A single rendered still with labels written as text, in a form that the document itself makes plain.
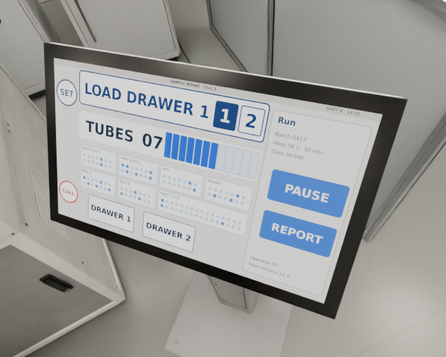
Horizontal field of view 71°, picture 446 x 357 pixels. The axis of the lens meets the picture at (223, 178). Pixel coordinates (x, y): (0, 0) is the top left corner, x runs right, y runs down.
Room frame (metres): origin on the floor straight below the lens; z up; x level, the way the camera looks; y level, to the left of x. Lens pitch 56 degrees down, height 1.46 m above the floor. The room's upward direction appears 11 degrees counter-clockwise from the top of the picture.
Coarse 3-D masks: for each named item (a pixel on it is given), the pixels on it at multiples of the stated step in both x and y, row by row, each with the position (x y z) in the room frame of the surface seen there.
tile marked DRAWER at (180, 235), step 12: (144, 216) 0.25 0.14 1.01; (156, 216) 0.24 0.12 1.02; (144, 228) 0.24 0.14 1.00; (156, 228) 0.23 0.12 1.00; (168, 228) 0.22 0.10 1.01; (180, 228) 0.22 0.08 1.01; (192, 228) 0.21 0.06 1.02; (156, 240) 0.22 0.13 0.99; (168, 240) 0.21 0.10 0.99; (180, 240) 0.21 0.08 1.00; (192, 240) 0.20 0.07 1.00; (192, 252) 0.19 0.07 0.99
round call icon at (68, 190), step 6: (60, 180) 0.35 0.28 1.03; (66, 180) 0.34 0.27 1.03; (60, 186) 0.34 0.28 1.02; (66, 186) 0.33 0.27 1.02; (72, 186) 0.33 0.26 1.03; (78, 186) 0.33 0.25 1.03; (60, 192) 0.33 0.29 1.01; (66, 192) 0.33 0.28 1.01; (72, 192) 0.32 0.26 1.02; (78, 192) 0.32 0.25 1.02; (60, 198) 0.33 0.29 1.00; (66, 198) 0.32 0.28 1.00; (72, 198) 0.32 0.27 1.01; (78, 198) 0.31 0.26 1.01; (72, 204) 0.31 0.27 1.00; (78, 204) 0.31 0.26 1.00
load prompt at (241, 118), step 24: (96, 72) 0.42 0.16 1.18; (96, 96) 0.40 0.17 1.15; (120, 96) 0.38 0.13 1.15; (144, 96) 0.36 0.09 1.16; (168, 96) 0.35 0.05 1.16; (192, 96) 0.33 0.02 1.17; (216, 96) 0.32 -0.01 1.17; (168, 120) 0.33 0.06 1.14; (192, 120) 0.31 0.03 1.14; (216, 120) 0.30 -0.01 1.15; (240, 120) 0.29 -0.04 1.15; (264, 120) 0.28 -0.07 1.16
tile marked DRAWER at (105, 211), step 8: (88, 200) 0.30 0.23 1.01; (96, 200) 0.30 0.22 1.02; (104, 200) 0.29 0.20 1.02; (112, 200) 0.29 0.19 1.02; (88, 208) 0.29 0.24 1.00; (96, 208) 0.29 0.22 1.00; (104, 208) 0.28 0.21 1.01; (112, 208) 0.28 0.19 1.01; (120, 208) 0.27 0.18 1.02; (128, 208) 0.27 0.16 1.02; (88, 216) 0.29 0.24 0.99; (96, 216) 0.28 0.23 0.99; (104, 216) 0.28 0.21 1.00; (112, 216) 0.27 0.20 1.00; (120, 216) 0.27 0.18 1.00; (128, 216) 0.26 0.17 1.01; (112, 224) 0.26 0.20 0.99; (120, 224) 0.26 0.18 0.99; (128, 224) 0.25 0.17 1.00
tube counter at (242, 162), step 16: (144, 128) 0.34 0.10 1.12; (160, 128) 0.33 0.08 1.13; (144, 144) 0.32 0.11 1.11; (160, 144) 0.31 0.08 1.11; (176, 144) 0.30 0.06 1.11; (192, 144) 0.29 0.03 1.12; (208, 144) 0.28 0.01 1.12; (224, 144) 0.28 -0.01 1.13; (176, 160) 0.29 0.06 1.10; (192, 160) 0.28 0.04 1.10; (208, 160) 0.27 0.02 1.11; (224, 160) 0.26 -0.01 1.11; (240, 160) 0.25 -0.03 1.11; (256, 160) 0.25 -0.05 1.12; (240, 176) 0.24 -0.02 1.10; (256, 176) 0.23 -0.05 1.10
